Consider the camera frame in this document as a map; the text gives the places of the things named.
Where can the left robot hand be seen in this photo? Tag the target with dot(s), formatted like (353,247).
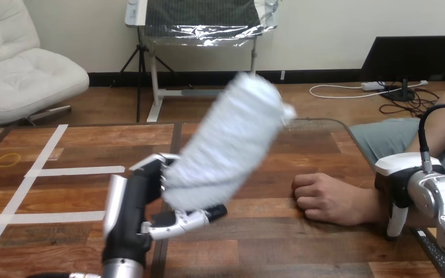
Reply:
(130,215)

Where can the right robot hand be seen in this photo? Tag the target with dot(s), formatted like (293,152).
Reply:
(393,180)

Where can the person's hand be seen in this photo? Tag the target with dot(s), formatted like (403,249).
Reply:
(332,199)

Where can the white towel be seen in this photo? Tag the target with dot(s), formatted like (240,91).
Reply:
(226,146)

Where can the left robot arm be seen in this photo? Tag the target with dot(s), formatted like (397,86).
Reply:
(122,270)

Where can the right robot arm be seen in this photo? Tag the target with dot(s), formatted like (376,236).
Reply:
(443,199)

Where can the white power strip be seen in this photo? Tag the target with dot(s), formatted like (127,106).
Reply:
(372,86)

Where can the dark screen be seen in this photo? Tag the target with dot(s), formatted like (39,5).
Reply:
(410,57)

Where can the black tripod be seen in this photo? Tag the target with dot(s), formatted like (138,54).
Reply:
(139,73)

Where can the white cushioned chair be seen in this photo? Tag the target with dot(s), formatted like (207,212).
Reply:
(19,76)

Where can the foil sheet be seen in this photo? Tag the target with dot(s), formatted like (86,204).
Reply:
(203,19)

